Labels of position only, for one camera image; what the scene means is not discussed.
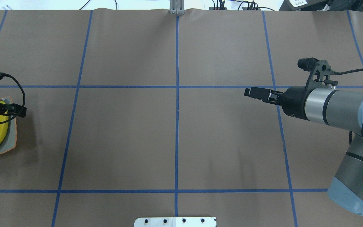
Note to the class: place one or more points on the brown paper table cover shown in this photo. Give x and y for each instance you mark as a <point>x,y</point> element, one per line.
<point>142,114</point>

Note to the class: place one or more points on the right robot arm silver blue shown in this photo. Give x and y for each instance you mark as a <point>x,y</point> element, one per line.
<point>337,108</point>

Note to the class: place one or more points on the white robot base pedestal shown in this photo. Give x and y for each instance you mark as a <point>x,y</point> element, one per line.
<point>175,222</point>

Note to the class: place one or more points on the grey metal frame post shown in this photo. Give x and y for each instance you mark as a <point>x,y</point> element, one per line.
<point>177,7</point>

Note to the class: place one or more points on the grey square plate orange rim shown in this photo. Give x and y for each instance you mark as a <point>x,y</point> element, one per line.
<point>9,142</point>

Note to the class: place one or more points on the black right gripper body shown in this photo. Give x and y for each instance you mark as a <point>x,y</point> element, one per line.
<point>293,100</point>

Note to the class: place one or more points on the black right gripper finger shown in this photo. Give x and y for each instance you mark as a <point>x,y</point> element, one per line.
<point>265,95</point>

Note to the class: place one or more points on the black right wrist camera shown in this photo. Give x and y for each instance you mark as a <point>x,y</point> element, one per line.
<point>320,72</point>

